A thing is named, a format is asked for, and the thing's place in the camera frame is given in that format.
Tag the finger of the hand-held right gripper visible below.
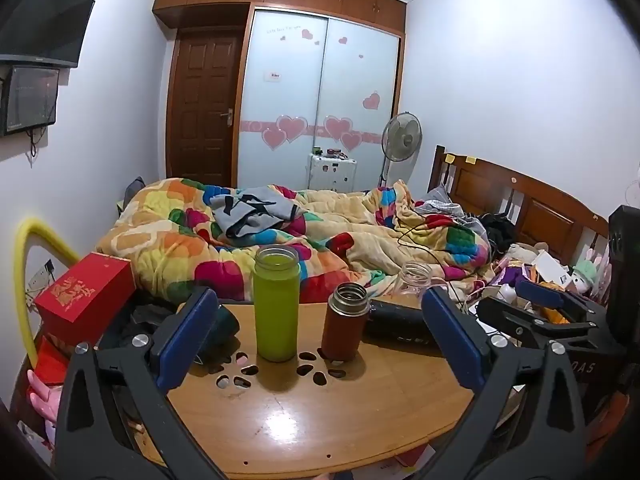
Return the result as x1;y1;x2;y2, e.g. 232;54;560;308
515;279;609;329
475;297;602;351

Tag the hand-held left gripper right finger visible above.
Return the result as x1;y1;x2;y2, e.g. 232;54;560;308
420;286;589;480

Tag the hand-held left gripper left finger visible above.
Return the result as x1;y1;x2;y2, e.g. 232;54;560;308
54;286;227;480

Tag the green cup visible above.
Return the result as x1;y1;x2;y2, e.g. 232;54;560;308
251;247;301;363

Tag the brown steel-rim cup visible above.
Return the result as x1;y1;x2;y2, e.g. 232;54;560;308
320;282;372;363

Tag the white box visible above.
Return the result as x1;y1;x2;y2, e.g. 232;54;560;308
529;249;572;287

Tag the purple cloth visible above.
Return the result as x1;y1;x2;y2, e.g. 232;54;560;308
494;264;532;289

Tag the plush rabbit toy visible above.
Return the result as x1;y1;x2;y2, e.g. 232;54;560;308
569;249;609;294

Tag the black cylindrical case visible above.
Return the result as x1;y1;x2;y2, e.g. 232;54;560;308
364;298;442;345

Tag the clear glass jar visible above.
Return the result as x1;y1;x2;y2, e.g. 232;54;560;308
394;262;434;307

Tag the black clothing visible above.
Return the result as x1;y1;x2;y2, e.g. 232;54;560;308
479;212;519;254

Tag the wooden bed headboard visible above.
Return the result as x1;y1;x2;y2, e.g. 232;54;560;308
427;144;611;267

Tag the colourful patterned blanket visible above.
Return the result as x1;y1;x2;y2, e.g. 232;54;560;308
94;177;494;304

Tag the red gift box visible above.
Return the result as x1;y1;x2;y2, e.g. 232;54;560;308
33;253;136;347

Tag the grey striped pillow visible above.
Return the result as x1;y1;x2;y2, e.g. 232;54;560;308
412;184;482;222

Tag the grey and black garment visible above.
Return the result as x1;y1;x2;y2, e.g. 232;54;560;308
209;185;307;240

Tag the pink plastic toy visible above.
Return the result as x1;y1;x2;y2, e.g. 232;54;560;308
27;369;64;422

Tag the yellow foam tube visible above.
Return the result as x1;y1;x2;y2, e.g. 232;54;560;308
13;218;81;369

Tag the small white cabinet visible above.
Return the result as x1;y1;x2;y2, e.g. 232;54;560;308
307;152;359;194

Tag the standing fan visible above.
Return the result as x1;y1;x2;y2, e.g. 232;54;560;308
379;111;423;189

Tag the brown wooden door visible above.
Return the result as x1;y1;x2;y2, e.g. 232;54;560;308
167;29;244;187

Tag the wardrobe with heart stickers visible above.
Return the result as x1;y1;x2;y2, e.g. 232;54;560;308
152;0;407;194

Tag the black cable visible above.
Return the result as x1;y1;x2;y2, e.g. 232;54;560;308
396;209;482;303

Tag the wall power socket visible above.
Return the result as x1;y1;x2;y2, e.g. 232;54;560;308
24;258;56;307

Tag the small wall monitor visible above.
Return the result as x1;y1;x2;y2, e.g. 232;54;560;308
0;64;61;136

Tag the black wall television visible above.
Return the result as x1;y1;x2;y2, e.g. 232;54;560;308
0;0;96;69

